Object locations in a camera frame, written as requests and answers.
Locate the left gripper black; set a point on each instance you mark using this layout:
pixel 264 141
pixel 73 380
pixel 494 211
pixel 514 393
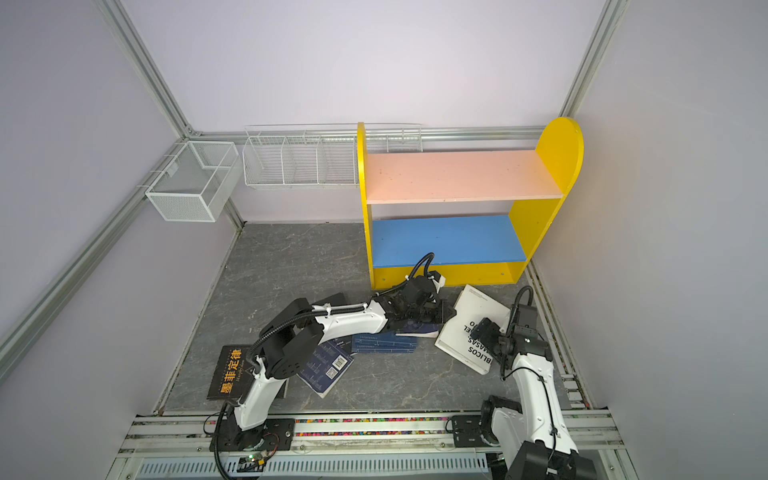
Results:
pixel 443 306

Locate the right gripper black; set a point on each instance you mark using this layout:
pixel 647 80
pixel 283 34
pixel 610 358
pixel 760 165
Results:
pixel 486 330

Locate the navy Yijing book yellow label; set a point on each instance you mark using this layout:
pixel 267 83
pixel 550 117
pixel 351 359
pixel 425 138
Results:
pixel 419 330

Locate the blue Lunyu book yellow label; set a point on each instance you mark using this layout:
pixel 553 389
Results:
pixel 383 343

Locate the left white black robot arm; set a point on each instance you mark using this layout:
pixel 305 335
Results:
pixel 288 342

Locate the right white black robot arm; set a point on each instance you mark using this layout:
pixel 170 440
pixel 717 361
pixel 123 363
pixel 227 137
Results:
pixel 531 432

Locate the yellow pink blue bookshelf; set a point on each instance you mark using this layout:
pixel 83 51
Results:
pixel 490 249

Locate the navy book with QR code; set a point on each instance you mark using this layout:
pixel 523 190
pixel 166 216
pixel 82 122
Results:
pixel 328 363

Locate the black book gold characters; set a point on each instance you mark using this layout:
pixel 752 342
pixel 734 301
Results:
pixel 233 376

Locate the white mesh box basket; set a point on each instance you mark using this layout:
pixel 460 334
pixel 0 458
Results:
pixel 197 182

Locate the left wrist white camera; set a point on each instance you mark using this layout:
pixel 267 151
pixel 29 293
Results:
pixel 432 281

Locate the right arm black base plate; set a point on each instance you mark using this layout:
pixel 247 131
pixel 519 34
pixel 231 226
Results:
pixel 471 431

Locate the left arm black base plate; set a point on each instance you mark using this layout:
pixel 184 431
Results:
pixel 275 434

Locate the white wire divider rack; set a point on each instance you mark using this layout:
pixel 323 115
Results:
pixel 319 154

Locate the aluminium mounting rail frame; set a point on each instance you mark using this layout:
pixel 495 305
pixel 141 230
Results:
pixel 324 446

